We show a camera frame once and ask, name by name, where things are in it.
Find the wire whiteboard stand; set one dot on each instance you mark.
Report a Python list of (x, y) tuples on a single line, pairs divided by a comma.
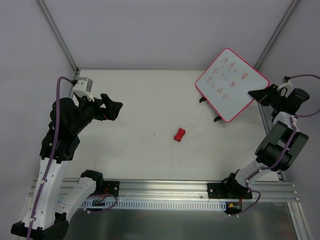
[(218, 117)]

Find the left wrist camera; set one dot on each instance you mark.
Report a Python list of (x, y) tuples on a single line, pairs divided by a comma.
[(83, 87)]

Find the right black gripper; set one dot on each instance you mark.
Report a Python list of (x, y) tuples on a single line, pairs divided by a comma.
[(266, 93)]

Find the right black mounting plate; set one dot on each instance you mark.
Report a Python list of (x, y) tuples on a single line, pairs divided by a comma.
[(216, 191)]

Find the black mounting plate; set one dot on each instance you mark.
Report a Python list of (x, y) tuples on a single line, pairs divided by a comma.
[(216, 191), (111, 187)]

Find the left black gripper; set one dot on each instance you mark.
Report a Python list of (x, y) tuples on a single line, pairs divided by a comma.
[(102, 108)]

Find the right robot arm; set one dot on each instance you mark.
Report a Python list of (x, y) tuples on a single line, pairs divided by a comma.
[(280, 147)]

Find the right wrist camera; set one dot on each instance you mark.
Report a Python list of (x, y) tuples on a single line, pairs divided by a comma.
[(287, 83)]

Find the red bone-shaped eraser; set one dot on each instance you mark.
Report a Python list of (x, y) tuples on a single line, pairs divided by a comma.
[(179, 135)]

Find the pink framed whiteboard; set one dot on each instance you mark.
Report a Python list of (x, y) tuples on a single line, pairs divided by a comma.
[(227, 82)]

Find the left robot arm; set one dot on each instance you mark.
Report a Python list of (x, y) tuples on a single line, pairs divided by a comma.
[(48, 218)]

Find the aluminium frame post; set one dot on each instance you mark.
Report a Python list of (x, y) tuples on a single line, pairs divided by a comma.
[(293, 4), (57, 34)]

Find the right aluminium frame post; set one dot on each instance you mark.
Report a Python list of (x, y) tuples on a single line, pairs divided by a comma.
[(293, 4)]

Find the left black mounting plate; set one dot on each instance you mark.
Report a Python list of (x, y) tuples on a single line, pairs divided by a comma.
[(111, 187)]

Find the left aluminium frame post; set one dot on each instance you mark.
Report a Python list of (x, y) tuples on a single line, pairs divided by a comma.
[(57, 34)]

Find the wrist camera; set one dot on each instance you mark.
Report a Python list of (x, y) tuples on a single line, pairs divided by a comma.
[(287, 83), (83, 87)]

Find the white slotted cable duct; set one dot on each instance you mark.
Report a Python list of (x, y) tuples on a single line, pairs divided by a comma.
[(135, 204)]

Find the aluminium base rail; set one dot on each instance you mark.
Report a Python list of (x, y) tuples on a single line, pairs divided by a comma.
[(189, 190)]

